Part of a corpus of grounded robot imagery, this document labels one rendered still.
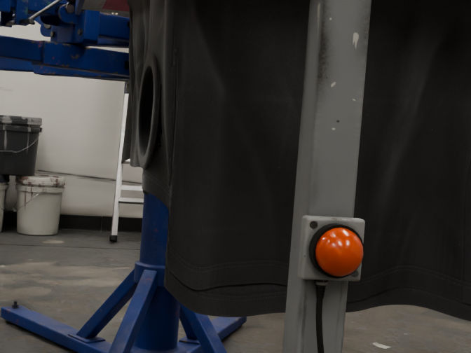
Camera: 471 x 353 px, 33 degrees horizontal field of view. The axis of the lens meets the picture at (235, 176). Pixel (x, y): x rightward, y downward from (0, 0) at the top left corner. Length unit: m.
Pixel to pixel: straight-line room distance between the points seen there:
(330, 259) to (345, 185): 0.07
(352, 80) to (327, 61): 0.03
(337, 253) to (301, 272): 0.04
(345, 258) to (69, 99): 4.97
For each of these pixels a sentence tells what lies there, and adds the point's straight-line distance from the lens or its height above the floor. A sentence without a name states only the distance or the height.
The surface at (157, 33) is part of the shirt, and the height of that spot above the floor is 0.85.
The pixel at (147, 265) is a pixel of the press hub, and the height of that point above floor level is 0.35.
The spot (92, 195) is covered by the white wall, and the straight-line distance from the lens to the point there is 5.55.
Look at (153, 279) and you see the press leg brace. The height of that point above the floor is 0.32.
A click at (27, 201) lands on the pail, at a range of 5.20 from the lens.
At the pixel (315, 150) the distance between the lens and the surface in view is 0.63.
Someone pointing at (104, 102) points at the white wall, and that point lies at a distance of 5.53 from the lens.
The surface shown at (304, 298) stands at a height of 0.61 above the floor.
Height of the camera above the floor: 0.73
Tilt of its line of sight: 3 degrees down
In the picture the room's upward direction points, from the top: 4 degrees clockwise
